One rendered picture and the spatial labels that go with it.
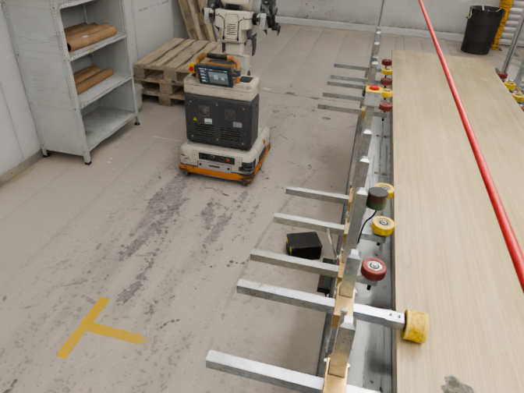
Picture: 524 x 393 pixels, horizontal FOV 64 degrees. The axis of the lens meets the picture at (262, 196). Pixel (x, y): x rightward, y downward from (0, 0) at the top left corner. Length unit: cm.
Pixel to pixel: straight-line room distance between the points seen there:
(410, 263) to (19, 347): 191
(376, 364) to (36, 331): 174
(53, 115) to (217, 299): 214
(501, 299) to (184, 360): 145
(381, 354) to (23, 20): 319
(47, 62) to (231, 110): 142
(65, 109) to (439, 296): 310
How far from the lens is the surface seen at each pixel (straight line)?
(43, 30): 360
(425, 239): 162
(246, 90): 313
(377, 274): 141
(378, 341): 160
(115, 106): 461
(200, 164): 342
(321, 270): 145
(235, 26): 340
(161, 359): 227
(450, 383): 122
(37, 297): 273
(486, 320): 141
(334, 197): 187
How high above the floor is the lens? 184
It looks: 34 degrees down
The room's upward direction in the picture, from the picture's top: 3 degrees clockwise
